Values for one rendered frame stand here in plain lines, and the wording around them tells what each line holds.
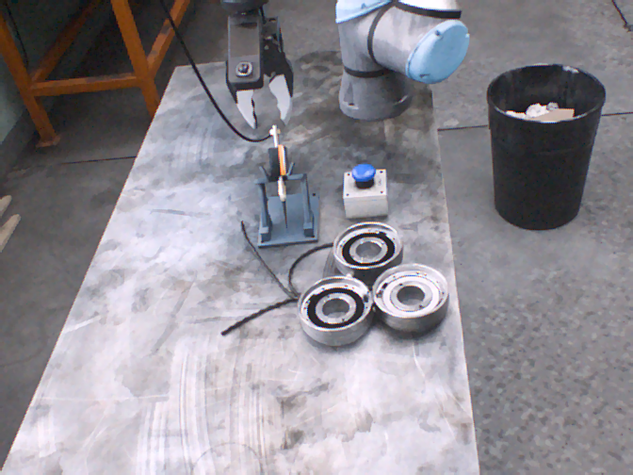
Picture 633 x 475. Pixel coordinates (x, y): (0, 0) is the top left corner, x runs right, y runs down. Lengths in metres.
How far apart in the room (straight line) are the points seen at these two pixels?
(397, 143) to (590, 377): 0.91
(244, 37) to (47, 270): 1.75
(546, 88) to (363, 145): 1.14
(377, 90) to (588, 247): 1.12
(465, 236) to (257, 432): 1.53
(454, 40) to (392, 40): 0.11
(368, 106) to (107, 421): 0.77
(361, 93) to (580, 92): 1.08
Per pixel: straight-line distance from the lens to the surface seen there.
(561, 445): 1.87
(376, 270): 1.05
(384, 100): 1.42
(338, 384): 0.96
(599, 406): 1.94
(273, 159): 1.14
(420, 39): 1.26
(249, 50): 1.02
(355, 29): 1.37
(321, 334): 0.98
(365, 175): 1.16
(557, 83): 2.40
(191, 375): 1.02
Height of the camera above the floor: 1.56
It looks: 40 degrees down
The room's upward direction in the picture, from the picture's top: 11 degrees counter-clockwise
